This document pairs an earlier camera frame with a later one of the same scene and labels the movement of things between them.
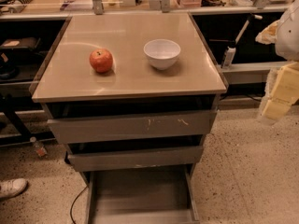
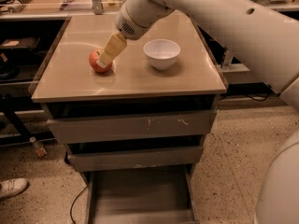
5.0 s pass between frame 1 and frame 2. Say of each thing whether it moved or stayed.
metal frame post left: stayed
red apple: stayed
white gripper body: moved
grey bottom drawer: stayed
